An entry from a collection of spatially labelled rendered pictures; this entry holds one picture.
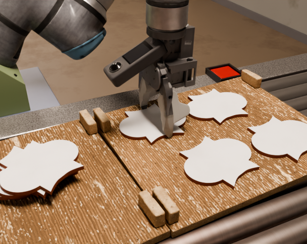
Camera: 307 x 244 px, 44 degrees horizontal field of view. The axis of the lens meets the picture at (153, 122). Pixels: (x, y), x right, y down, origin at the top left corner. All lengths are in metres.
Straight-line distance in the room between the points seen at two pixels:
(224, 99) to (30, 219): 0.49
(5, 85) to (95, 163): 0.36
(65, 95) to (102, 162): 2.16
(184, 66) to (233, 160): 0.19
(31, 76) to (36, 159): 0.53
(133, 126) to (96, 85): 2.16
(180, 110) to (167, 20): 0.18
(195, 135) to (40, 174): 0.31
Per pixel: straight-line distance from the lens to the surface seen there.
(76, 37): 0.98
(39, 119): 0.88
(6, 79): 0.96
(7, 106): 0.99
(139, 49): 0.70
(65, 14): 0.98
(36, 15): 0.97
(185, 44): 0.72
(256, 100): 0.91
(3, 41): 0.98
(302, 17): 3.90
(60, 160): 0.66
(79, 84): 2.96
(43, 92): 1.08
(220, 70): 1.04
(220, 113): 0.82
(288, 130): 0.81
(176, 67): 0.71
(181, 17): 0.68
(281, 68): 1.12
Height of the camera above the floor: 1.38
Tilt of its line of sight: 34 degrees down
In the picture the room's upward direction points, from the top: straight up
